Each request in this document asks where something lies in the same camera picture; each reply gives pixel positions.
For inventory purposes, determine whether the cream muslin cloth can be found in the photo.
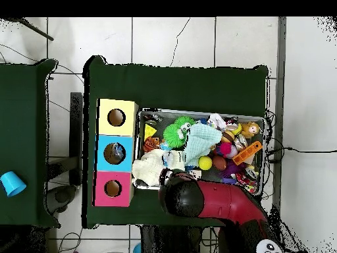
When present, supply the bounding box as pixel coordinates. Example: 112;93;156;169
131;150;187;188

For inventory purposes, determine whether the mint green muslin cloth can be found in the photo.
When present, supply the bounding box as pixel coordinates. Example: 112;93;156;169
184;123;223;167

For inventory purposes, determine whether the red soda can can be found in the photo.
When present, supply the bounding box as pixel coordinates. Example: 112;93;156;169
236;169;260;195

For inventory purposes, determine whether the shallow clear mesh bin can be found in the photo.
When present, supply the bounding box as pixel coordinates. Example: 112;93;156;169
135;109;266;197

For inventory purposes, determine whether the wooden box with three holes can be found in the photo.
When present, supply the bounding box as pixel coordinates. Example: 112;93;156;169
93;98;139;208

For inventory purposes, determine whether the large green spiky ball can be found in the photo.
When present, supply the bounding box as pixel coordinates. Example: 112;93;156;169
163;124;188;150

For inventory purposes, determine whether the orange tiger plush toy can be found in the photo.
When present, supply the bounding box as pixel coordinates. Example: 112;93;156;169
143;136;161;154

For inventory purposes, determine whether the yellow cheese wedge toy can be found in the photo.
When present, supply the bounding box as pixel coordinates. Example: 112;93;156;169
144;123;158;140

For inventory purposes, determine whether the small green spiky ball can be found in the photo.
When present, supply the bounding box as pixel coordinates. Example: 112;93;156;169
177;115;195;130

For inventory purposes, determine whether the yellow green rubber ball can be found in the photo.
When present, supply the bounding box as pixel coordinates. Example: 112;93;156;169
198;155;214;171

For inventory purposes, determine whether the pink spiky ball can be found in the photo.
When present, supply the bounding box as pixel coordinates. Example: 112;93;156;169
219;141;236;159

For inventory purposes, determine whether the orange plastic toy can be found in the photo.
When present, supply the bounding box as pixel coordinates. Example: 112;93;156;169
232;141;263;165

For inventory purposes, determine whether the small brown plush doll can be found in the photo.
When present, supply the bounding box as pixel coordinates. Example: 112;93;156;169
241;121;262;138

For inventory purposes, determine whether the green cloth side table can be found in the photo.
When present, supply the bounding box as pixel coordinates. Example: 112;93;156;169
0;59;58;227

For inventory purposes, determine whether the blue plastic cup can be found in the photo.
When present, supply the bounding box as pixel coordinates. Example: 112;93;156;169
0;171;27;198

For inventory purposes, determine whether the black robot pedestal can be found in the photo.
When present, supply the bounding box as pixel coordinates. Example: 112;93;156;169
139;225;217;253

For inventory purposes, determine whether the black cable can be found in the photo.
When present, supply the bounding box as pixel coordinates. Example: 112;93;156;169
265;146;337;160

